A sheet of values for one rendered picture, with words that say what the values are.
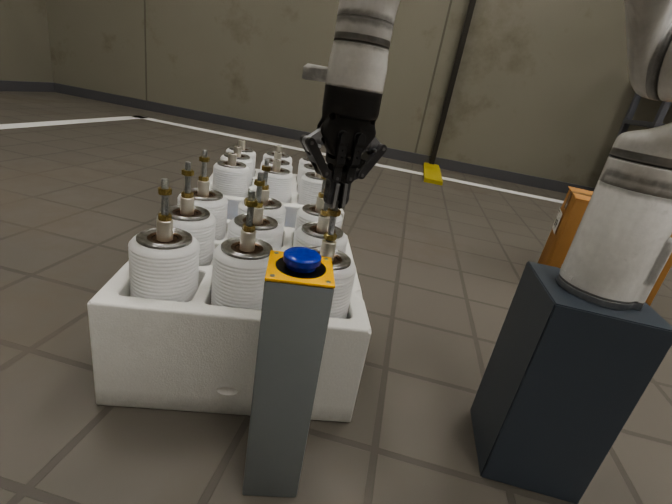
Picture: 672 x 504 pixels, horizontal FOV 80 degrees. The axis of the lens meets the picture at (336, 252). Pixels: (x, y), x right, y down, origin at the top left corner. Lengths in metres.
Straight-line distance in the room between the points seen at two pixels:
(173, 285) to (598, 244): 0.56
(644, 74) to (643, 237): 0.18
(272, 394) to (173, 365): 0.21
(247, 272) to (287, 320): 0.17
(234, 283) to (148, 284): 0.12
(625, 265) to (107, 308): 0.65
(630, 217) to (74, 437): 0.76
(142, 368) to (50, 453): 0.14
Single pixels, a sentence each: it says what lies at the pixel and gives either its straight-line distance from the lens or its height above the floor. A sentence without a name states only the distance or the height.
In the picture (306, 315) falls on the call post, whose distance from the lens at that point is 0.42.
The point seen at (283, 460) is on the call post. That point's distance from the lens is 0.56.
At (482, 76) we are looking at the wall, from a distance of 3.42.
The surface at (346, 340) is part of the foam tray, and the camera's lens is 0.60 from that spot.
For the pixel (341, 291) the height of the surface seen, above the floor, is 0.22.
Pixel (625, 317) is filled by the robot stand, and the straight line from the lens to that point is 0.59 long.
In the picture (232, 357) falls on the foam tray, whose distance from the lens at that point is 0.62.
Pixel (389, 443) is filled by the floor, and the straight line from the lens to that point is 0.70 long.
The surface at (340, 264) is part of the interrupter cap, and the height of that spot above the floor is 0.25.
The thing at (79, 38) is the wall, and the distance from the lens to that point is 4.51.
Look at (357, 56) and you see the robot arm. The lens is 0.52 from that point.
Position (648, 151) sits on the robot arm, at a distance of 0.56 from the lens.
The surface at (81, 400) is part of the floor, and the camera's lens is 0.75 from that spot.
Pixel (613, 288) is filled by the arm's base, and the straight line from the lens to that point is 0.59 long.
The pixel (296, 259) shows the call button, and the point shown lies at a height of 0.33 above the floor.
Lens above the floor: 0.50
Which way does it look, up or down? 23 degrees down
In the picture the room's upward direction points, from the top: 10 degrees clockwise
